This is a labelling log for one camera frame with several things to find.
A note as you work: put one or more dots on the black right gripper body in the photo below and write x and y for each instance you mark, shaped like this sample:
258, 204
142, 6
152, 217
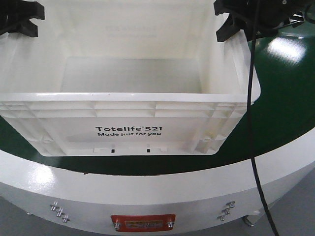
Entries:
274, 15

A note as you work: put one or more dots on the red label plate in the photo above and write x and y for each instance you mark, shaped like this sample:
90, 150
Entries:
143, 223

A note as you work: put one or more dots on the white round table rim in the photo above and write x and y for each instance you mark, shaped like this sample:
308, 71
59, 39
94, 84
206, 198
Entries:
201, 191

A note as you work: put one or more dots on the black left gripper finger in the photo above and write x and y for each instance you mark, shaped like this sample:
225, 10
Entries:
32, 10
26, 28

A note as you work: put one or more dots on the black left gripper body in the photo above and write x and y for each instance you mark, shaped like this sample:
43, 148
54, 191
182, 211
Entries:
12, 15

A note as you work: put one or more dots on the white Totelife plastic crate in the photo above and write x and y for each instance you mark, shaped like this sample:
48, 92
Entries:
124, 77

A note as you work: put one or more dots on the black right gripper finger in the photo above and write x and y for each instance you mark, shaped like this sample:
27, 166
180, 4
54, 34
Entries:
230, 27
226, 6

